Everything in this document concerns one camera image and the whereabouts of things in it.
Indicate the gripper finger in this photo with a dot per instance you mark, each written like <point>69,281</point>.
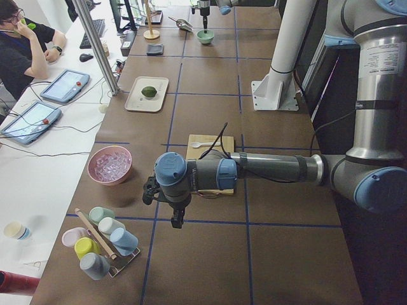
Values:
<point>175,220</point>
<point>180,216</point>
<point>204,23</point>

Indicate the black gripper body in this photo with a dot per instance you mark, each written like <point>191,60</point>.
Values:
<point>178,204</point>
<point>203,10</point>

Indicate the light green bowl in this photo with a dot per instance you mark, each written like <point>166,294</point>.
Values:
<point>205,36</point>

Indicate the white plastic spoon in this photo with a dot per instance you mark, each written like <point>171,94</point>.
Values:
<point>204,144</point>

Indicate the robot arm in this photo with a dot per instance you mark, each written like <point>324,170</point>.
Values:
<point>223,5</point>
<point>369,174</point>

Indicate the pink bowl with ice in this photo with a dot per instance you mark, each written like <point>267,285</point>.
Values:
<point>110,165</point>

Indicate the metal scoop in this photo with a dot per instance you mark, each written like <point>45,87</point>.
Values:
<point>182,24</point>

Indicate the blue plastic cup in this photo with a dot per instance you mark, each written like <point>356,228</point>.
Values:
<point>124,241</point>

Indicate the wooden mug tree stand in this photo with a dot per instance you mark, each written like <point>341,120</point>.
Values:
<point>151,33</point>

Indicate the white plastic cup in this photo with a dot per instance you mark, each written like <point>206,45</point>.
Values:
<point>108,224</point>

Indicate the green plastic cup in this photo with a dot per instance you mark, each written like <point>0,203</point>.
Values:
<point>96,214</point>

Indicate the grey folded cloth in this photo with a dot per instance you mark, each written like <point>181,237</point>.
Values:
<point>155,49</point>

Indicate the wooden cutting board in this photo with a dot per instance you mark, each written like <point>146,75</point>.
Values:
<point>195,153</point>

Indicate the yellow plastic cup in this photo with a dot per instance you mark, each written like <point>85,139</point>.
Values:
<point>86,245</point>

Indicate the green avocado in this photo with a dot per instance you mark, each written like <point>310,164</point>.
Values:
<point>149,91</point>

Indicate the white rabbit tray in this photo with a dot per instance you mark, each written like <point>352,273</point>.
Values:
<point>137,102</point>

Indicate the grey plastic cup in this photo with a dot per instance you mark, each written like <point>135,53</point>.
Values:
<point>94,265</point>

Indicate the pink plastic cup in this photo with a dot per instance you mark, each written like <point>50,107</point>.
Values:
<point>71,236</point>

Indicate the black computer mouse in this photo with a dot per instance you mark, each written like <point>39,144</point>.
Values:
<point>85,57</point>

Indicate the far teach pendant tablet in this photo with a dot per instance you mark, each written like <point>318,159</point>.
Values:
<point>65,87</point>

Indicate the teach pendant tablet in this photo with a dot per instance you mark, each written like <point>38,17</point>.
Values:
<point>65,87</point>
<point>32,123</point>

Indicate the near teach pendant tablet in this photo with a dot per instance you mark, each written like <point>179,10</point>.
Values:
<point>32,123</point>

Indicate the paper cup on desk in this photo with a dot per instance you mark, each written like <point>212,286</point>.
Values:
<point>16,230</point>

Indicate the person in black shirt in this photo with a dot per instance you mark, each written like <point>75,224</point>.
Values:
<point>27,48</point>

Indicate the cutting board metal handle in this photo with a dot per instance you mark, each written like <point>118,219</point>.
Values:
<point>208,194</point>

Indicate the wooden rack handle rod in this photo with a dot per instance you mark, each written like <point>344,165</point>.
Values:
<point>101,240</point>

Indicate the white wire cup rack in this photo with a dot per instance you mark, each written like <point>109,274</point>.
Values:
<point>116,266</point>

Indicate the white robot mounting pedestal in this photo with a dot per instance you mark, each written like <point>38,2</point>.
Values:
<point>276,91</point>

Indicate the aluminium frame post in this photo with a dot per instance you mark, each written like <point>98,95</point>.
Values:
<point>87,23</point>

